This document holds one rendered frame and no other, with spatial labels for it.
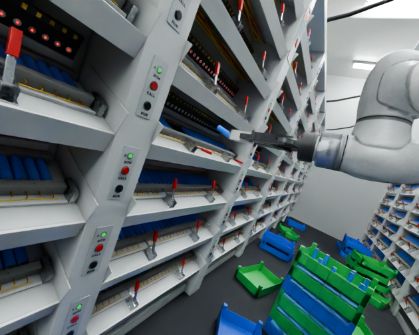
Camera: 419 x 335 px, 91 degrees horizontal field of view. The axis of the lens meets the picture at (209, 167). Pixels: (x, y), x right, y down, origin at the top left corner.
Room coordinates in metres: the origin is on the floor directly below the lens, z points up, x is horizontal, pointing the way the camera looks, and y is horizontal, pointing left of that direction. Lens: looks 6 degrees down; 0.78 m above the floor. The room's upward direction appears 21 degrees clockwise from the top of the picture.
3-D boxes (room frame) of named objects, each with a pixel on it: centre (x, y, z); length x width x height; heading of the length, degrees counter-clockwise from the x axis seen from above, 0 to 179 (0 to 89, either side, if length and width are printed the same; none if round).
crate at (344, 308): (0.95, -0.73, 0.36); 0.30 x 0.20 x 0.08; 45
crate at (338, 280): (0.95, -0.73, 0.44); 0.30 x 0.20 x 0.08; 45
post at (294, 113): (1.71, -0.42, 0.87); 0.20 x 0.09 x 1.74; 61
